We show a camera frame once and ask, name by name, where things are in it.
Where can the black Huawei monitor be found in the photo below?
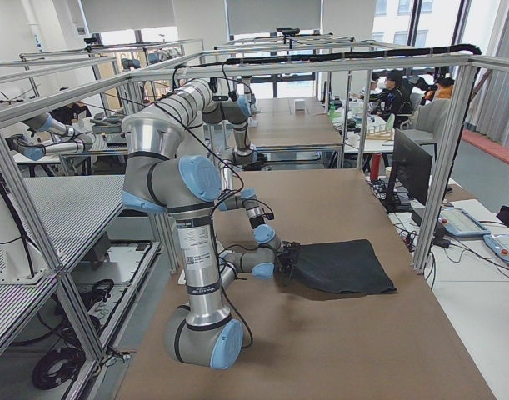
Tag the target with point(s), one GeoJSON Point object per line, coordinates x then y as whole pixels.
{"type": "Point", "coordinates": [411, 167]}

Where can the aluminium frame post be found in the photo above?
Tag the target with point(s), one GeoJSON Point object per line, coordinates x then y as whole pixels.
{"type": "Point", "coordinates": [446, 153]}

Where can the black graphic t-shirt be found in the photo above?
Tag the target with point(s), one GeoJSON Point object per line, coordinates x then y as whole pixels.
{"type": "Point", "coordinates": [341, 267]}

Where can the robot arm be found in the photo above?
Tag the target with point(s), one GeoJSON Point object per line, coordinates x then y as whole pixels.
{"type": "Point", "coordinates": [207, 330]}
{"type": "Point", "coordinates": [241, 166]}

